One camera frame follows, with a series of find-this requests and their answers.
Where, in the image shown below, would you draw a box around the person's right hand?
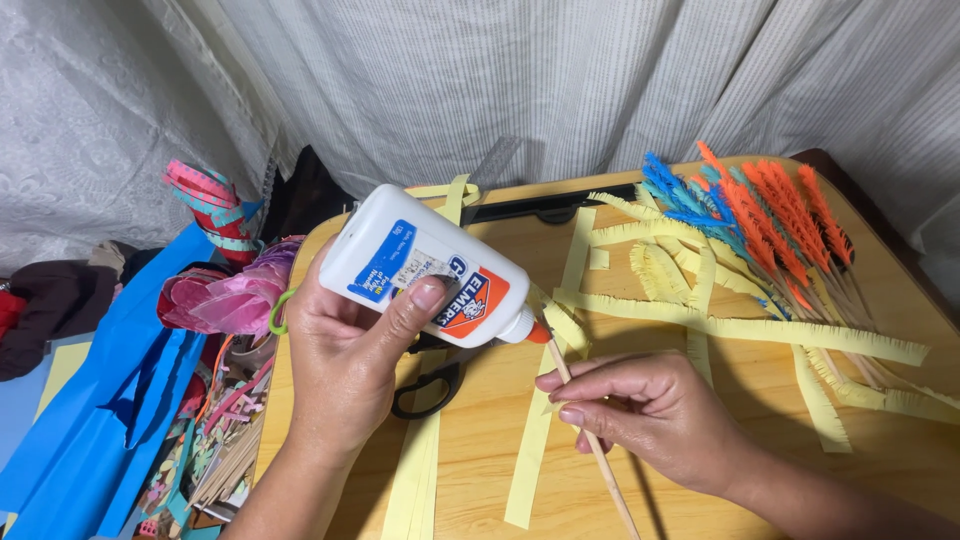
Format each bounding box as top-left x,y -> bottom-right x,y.
534,351 -> 753,498

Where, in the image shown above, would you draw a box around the person's left hand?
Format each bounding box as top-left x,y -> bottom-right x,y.
283,236 -> 451,456

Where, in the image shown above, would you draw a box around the thin wooden stick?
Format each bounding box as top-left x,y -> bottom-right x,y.
545,337 -> 643,540

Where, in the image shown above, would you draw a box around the white glue bottle orange cap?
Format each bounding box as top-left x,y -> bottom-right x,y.
318,183 -> 553,351

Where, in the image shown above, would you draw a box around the long plain yellow paper strip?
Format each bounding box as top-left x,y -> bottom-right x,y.
503,207 -> 598,531

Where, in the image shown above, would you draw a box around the pile of fringed yellow strips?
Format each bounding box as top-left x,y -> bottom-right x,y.
528,183 -> 960,456

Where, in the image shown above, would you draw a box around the stack of plain yellow strips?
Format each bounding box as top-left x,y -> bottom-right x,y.
378,351 -> 451,540

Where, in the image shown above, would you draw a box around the looped yellow paper strip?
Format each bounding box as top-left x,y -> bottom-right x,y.
405,174 -> 483,226

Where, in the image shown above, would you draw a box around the bunch of blue orange fringed sticks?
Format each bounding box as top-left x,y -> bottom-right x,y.
639,140 -> 895,391

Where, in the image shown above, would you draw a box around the clear plastic ruler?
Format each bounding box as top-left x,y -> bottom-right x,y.
468,134 -> 526,190

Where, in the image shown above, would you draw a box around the white curtain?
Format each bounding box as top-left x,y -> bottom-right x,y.
0,0 -> 960,301

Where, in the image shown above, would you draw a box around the dark brown wooden furniture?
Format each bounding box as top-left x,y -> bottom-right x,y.
790,147 -> 960,333

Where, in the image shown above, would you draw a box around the pink tissue paper flowers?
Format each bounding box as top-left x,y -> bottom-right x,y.
156,235 -> 306,340

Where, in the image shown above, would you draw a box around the bundle of wooden skewers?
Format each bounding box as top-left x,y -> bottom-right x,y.
186,416 -> 265,513

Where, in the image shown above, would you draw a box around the box of coloured paper scraps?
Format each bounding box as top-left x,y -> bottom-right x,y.
133,330 -> 277,540

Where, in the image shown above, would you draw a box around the pink teal ribbon rolls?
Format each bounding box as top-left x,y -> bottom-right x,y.
162,158 -> 262,270

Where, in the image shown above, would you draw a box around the blue paper sheets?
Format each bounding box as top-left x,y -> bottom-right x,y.
0,220 -> 220,540

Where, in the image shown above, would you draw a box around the yellow paper sheet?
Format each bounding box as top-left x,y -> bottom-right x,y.
33,340 -> 94,423

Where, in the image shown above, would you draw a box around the heap of dark clothes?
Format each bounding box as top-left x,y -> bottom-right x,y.
0,240 -> 165,384

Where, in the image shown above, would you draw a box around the black handled scissors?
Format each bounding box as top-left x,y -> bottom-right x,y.
390,336 -> 492,421

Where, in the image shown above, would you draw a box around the green loop handle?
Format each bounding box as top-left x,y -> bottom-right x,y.
267,288 -> 298,337

